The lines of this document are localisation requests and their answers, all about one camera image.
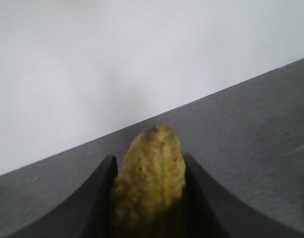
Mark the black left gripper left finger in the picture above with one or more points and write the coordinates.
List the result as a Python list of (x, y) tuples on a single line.
[(84, 214)]

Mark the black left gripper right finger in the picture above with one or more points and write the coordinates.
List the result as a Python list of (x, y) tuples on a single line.
[(213, 212)]

